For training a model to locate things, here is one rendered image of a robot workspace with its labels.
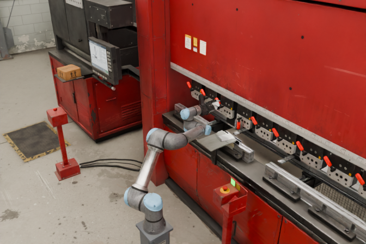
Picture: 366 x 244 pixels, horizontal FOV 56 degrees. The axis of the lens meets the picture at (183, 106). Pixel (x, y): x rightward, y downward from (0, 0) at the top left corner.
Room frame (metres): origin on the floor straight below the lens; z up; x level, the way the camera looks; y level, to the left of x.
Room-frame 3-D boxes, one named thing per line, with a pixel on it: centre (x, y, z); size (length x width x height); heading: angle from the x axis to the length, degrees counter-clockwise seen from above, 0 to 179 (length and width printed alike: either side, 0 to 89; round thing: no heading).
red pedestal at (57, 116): (3.27, 1.34, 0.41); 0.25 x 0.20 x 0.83; 124
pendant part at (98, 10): (3.23, 0.69, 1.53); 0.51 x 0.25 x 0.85; 39
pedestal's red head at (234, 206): (1.99, -0.34, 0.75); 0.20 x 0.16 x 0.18; 30
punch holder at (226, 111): (2.48, -0.38, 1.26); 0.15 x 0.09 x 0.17; 34
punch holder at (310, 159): (1.82, -0.83, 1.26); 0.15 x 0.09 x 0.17; 34
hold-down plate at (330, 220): (1.59, -0.91, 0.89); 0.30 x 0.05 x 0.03; 34
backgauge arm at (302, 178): (2.18, -1.04, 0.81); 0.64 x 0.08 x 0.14; 124
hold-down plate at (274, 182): (1.93, -0.68, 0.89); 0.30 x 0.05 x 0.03; 34
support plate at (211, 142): (2.37, -0.27, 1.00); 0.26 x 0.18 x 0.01; 124
